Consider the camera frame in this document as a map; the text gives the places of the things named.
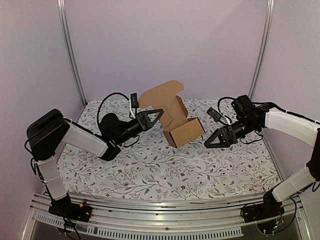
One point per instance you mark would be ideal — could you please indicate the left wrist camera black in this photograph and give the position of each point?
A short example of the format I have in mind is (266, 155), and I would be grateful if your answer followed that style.
(133, 105)

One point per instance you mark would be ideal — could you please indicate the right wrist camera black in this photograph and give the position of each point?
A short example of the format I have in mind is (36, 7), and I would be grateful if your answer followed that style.
(218, 117)

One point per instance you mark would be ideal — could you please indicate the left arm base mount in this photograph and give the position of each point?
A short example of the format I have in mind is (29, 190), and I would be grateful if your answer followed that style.
(64, 207)

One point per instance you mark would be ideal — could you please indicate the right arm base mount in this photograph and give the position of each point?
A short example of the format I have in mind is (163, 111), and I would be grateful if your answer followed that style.
(269, 208)

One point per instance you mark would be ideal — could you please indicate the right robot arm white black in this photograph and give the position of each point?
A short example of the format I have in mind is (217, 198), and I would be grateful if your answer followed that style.
(254, 117)

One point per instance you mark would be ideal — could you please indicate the floral patterned table mat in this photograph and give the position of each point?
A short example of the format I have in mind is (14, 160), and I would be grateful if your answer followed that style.
(150, 169)

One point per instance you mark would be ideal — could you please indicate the brown cardboard box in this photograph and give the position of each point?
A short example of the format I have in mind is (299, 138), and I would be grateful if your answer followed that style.
(178, 129)

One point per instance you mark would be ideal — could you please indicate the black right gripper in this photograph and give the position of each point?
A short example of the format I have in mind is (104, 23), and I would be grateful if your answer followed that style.
(229, 133)

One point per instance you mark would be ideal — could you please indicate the aluminium frame post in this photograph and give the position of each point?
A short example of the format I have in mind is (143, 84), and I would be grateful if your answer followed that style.
(61, 6)
(270, 4)

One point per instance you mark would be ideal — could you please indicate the front aluminium rail base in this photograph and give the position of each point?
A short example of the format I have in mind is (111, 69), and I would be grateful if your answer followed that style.
(205, 219)

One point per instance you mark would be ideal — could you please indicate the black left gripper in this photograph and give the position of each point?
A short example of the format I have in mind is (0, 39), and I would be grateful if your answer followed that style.
(142, 118)

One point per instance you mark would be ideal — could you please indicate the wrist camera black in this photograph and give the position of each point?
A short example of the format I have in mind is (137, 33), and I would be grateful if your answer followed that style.
(133, 105)
(218, 117)

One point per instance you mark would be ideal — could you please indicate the left aluminium frame post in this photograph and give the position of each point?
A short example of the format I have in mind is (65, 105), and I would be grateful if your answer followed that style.
(61, 6)

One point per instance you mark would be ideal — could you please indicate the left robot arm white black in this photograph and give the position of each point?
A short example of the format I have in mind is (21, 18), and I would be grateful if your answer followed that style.
(48, 132)

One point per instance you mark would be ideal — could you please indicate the right aluminium frame post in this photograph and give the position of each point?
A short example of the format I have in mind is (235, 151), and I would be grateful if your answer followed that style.
(270, 4)

